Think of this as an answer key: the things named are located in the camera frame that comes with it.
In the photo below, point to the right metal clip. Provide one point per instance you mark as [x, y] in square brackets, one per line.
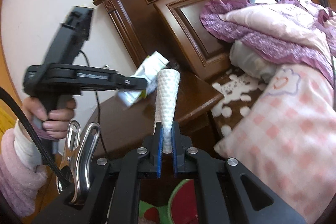
[77, 157]

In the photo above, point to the left hand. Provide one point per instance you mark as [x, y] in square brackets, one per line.
[55, 122]

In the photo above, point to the white paper cone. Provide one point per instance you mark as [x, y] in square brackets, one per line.
[166, 99]

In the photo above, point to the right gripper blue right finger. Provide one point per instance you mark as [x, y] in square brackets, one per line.
[174, 147]

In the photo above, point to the purple pink quilt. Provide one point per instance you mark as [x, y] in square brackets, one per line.
[288, 138]

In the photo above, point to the brown white patterned bedsheet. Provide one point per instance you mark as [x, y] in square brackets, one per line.
[240, 92]

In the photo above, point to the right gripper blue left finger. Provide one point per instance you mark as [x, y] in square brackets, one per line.
[160, 148]

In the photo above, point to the grey pillow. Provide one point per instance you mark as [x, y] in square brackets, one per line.
[251, 63]

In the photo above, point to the left forearm pink sleeve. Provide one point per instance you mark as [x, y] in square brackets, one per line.
[22, 172]

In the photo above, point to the watermelon pattern trash bag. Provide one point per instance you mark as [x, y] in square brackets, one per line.
[181, 207]

